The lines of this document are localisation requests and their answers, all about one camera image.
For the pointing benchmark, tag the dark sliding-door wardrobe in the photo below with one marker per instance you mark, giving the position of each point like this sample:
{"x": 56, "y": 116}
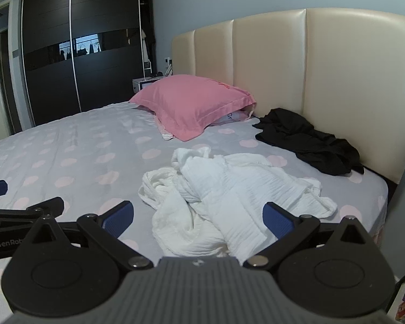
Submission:
{"x": 54, "y": 23}

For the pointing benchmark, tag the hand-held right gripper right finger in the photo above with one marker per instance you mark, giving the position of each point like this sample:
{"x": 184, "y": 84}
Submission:
{"x": 276, "y": 220}

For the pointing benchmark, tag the white crinkled garment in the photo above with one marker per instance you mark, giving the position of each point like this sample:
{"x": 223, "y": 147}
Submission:
{"x": 229, "y": 189}

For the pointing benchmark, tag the white bedside box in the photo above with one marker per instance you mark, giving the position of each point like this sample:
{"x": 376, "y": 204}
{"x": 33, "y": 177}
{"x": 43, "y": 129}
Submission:
{"x": 145, "y": 84}

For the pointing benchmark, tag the grey pink-dotted bed sheet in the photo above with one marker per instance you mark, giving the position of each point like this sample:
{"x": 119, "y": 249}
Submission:
{"x": 87, "y": 148}

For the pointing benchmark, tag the cream padded headboard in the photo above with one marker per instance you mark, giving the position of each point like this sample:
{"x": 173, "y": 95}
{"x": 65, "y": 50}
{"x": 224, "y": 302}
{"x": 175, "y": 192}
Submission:
{"x": 341, "y": 74}

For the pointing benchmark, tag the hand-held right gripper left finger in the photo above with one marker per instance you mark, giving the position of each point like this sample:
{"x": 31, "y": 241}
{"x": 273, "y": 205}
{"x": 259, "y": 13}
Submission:
{"x": 118, "y": 218}

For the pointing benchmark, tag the black garment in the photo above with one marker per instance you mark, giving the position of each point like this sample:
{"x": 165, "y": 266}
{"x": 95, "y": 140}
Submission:
{"x": 307, "y": 141}

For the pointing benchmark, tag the pink pillow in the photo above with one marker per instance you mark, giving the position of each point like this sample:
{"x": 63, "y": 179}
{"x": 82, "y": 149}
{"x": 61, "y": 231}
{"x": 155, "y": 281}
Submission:
{"x": 189, "y": 104}

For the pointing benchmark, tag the white printed pillow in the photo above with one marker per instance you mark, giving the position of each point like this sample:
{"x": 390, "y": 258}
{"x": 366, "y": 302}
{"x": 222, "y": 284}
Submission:
{"x": 230, "y": 117}

